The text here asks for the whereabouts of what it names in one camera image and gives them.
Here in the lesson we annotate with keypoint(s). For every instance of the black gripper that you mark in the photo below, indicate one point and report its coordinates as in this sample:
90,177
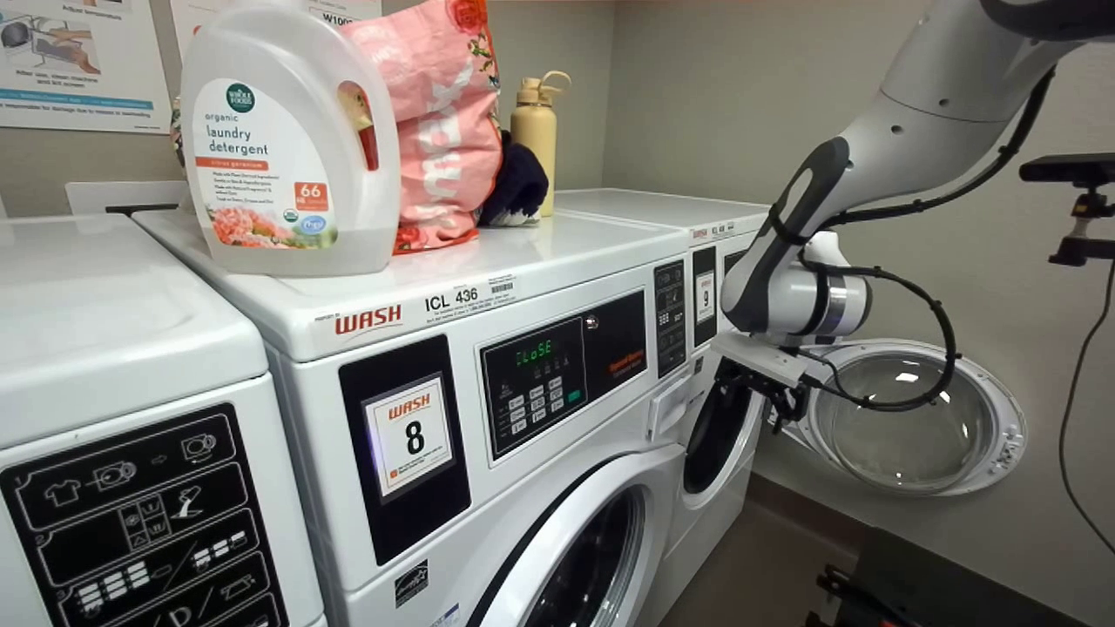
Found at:
782,389

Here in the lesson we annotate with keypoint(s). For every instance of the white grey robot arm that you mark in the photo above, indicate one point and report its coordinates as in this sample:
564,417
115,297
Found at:
927,128

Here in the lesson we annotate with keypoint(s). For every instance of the white washing machine numbered eight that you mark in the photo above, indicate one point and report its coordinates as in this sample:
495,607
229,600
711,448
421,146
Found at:
525,266

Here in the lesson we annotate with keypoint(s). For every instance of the white laundry detergent jug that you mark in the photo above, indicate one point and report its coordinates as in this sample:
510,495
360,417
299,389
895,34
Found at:
277,152

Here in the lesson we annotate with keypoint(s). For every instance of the white front-load washing machine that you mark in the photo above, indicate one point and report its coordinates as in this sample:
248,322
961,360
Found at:
115,302

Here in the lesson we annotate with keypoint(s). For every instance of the round glass washer door open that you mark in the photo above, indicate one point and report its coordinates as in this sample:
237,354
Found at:
927,441

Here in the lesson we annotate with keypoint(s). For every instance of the round washer door closed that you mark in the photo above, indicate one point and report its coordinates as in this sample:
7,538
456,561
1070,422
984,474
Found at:
544,516

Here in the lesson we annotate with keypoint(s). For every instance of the dark navy cloth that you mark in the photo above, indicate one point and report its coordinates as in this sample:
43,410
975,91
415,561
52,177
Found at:
520,186

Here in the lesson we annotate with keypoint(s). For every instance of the white number eight label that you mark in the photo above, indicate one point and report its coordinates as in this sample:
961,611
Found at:
410,437

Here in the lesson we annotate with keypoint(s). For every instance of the small black square sticker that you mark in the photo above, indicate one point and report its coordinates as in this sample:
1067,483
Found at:
410,583

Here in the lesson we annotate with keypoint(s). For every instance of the pink patterned bag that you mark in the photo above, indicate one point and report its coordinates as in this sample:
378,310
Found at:
449,128

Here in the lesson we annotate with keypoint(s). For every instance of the black camera on stand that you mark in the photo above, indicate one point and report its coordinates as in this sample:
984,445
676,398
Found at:
1083,177

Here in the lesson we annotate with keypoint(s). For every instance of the white wall utility box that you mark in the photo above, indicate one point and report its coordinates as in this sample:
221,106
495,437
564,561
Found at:
115,196

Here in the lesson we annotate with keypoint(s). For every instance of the wall instruction poster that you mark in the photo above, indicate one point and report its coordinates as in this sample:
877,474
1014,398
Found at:
71,58

